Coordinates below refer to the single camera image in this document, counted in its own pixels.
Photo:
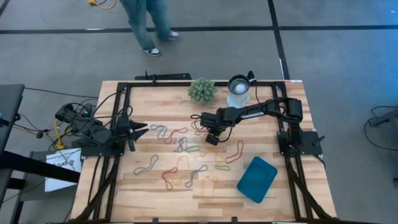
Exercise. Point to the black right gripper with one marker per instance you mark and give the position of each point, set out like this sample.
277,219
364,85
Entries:
211,123

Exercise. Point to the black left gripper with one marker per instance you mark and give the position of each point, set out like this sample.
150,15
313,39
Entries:
124,130

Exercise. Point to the blue rubber band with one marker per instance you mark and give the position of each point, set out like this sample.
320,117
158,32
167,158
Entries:
140,173
205,165
154,125
179,146

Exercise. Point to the red rubber band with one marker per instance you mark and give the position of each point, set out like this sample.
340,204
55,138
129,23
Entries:
162,177
196,132
182,129
240,140

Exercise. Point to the green wide rubber band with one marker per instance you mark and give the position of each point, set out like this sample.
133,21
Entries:
222,170
193,147

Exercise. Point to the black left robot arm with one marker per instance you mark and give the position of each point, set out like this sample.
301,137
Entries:
93,130

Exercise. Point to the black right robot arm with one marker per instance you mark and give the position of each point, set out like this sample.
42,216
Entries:
252,113

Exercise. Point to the teal plastic bin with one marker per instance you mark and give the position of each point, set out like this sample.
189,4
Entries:
256,180

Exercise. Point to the green artificial potted plant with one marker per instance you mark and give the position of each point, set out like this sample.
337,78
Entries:
202,91

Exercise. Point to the white paper sheet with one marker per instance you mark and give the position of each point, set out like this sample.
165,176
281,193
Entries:
62,174

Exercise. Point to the black metal beam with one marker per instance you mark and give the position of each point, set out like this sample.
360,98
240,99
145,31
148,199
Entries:
37,166

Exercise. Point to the person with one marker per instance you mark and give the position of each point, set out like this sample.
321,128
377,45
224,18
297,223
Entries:
136,18

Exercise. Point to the dark grey stand foot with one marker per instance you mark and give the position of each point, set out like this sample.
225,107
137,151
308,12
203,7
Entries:
385,119

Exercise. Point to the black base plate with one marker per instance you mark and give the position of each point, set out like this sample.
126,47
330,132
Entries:
311,146
93,152

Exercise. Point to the black aluminium table frame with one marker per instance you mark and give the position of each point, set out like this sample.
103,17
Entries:
161,84

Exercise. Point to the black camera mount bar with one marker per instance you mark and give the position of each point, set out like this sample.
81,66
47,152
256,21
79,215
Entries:
168,76

